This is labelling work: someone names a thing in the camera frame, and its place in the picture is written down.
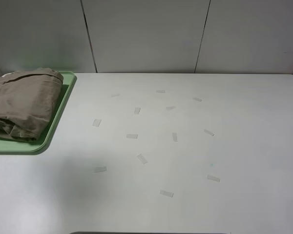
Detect khaki shorts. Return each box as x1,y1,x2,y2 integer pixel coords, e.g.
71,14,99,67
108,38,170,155
0,68,63,141

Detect green plastic tray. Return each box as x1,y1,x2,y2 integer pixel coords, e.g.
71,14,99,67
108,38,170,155
0,71,77,155

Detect clear tape strip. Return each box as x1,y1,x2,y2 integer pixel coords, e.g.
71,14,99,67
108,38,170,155
137,154,148,164
172,133,178,142
192,97,202,102
126,134,138,139
92,119,102,127
134,107,141,115
204,129,214,136
207,175,220,182
94,166,107,173
160,190,174,197

